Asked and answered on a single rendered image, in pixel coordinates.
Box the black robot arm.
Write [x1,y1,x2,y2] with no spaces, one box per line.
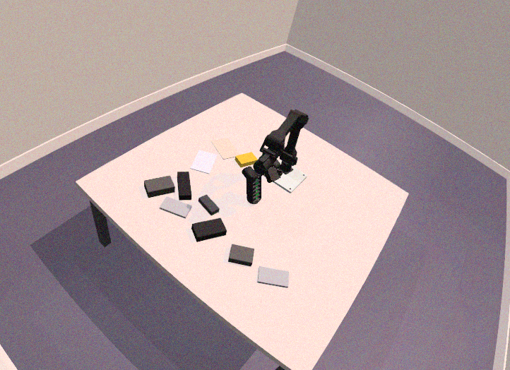
[253,109,309,183]

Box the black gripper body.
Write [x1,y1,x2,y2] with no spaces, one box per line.
[242,160,280,182]

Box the yellow flat block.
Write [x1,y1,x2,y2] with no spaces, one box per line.
[235,152,258,167]

